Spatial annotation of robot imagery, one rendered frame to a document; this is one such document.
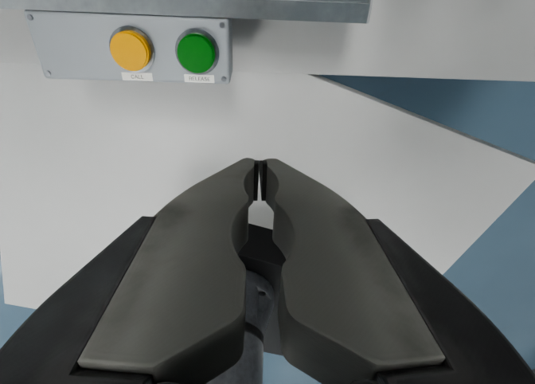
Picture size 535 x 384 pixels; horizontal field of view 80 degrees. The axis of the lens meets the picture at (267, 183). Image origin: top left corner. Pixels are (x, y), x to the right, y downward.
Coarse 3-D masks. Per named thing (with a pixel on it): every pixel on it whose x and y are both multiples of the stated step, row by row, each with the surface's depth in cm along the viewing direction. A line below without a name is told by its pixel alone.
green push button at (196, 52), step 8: (184, 40) 34; (192, 40) 34; (200, 40) 34; (208, 40) 34; (184, 48) 34; (192, 48) 34; (200, 48) 34; (208, 48) 34; (184, 56) 34; (192, 56) 34; (200, 56) 34; (208, 56) 35; (184, 64) 35; (192, 64) 35; (200, 64) 35; (208, 64) 35; (200, 72) 36
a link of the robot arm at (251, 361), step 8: (248, 336) 49; (256, 336) 50; (248, 344) 48; (256, 344) 49; (248, 352) 47; (256, 352) 48; (240, 360) 46; (248, 360) 46; (256, 360) 47; (232, 368) 44; (240, 368) 45; (248, 368) 45; (256, 368) 47; (224, 376) 43; (232, 376) 43; (240, 376) 44; (248, 376) 45; (256, 376) 46
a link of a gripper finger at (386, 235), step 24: (384, 240) 8; (408, 264) 7; (408, 288) 7; (432, 288) 7; (456, 288) 7; (432, 312) 6; (456, 312) 6; (480, 312) 6; (456, 336) 6; (480, 336) 6; (504, 336) 6; (456, 360) 6; (480, 360) 6; (504, 360) 6
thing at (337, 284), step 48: (288, 192) 10; (288, 240) 9; (336, 240) 8; (288, 288) 7; (336, 288) 7; (384, 288) 7; (288, 336) 7; (336, 336) 6; (384, 336) 6; (432, 336) 6
